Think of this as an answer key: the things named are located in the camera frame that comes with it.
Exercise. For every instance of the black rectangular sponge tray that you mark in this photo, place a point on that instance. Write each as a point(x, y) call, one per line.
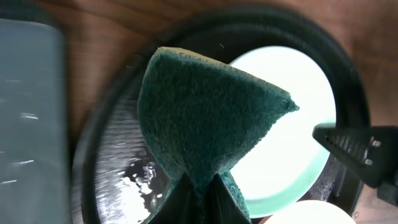
point(34, 148)

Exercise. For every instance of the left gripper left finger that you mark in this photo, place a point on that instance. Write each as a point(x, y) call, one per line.
point(180, 206)

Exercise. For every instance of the green scrubbing sponge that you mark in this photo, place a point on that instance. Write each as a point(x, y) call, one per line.
point(200, 116)

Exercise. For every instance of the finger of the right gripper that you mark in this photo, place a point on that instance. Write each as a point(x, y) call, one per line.
point(369, 152)

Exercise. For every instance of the white plate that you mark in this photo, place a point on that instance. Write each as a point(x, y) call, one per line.
point(311, 212)

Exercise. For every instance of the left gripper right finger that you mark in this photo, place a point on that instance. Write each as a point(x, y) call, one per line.
point(220, 205)

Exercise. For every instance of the mint green plate back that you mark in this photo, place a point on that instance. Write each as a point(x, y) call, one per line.
point(285, 164)

